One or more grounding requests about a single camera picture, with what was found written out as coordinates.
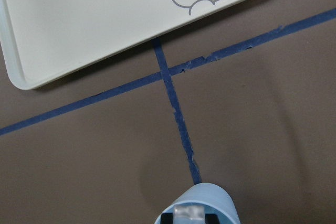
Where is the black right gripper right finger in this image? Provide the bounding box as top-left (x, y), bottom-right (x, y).
top-left (205, 214), bottom-right (218, 224)

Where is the clear ice cube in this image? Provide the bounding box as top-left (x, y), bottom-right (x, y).
top-left (173, 204), bottom-right (205, 221)

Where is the cream bear tray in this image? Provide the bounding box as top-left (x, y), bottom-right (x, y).
top-left (1, 0), bottom-right (245, 90)

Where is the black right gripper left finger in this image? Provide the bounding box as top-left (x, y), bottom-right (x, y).
top-left (160, 213), bottom-right (173, 224)

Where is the light blue plastic cup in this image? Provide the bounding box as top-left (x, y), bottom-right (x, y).
top-left (155, 183), bottom-right (240, 223)

